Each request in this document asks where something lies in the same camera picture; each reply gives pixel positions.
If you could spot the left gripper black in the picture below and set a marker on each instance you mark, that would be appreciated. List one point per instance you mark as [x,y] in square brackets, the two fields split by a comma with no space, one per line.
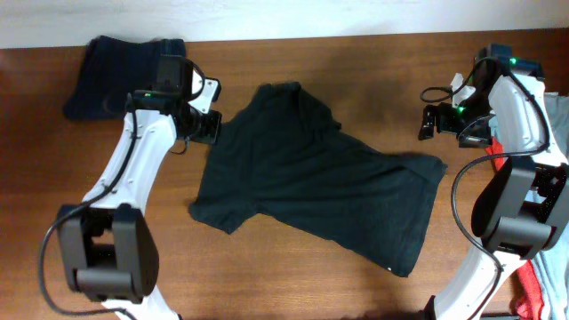
[211,132]

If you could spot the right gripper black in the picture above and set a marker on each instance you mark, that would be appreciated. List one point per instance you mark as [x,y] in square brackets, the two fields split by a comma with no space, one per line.
[481,138]

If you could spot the black t-shirt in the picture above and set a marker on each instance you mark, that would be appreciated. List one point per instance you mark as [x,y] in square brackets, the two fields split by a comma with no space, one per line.
[285,156]

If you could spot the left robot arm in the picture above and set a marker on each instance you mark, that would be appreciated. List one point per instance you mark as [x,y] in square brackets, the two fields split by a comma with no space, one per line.
[107,250]

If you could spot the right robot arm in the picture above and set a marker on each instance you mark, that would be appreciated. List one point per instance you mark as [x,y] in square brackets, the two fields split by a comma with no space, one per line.
[524,208]

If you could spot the folded navy blue garment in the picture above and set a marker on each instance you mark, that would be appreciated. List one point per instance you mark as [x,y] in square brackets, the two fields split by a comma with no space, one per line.
[111,69]

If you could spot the light blue garment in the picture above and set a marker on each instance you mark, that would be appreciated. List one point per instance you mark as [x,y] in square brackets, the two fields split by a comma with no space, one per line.
[551,266]

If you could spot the red garment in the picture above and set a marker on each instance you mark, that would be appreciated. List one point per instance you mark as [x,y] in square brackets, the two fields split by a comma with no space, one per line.
[529,306]

